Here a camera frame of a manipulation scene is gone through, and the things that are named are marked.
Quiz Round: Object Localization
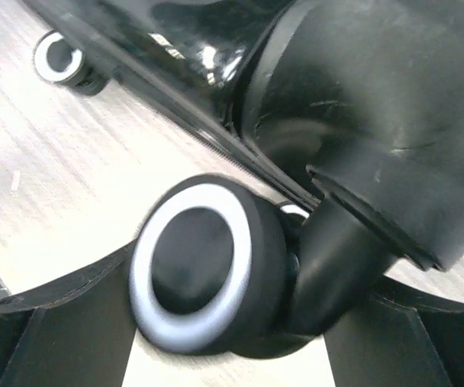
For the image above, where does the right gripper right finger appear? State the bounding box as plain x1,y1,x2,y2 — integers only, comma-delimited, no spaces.
324,277,464,387

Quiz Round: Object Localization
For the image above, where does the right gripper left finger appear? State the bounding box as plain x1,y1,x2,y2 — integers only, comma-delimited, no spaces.
0,245,136,387

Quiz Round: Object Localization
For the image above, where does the black white space suitcase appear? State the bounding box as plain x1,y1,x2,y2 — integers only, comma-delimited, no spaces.
28,1,464,358

